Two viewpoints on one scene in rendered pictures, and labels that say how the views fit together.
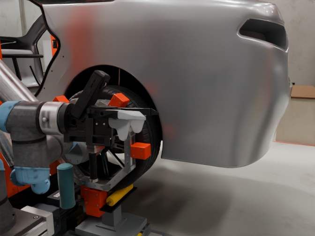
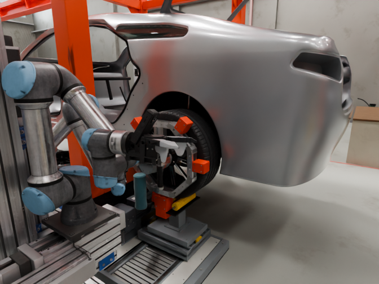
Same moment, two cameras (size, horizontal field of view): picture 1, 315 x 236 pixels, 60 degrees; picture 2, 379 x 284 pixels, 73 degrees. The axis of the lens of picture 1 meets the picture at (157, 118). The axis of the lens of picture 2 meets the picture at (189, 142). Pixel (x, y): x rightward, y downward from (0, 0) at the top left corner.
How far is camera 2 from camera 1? 0.18 m
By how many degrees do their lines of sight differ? 10
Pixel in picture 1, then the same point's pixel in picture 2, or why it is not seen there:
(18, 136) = (95, 154)
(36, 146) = (107, 162)
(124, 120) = (164, 147)
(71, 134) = (131, 155)
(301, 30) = not seen: outside the picture
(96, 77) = (148, 115)
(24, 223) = (102, 216)
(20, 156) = (96, 168)
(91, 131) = (143, 154)
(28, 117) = (102, 141)
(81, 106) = (137, 134)
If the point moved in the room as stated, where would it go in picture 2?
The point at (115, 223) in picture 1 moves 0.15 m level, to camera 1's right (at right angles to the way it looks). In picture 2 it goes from (180, 225) to (198, 227)
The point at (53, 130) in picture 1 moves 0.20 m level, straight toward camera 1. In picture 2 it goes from (118, 151) to (111, 176)
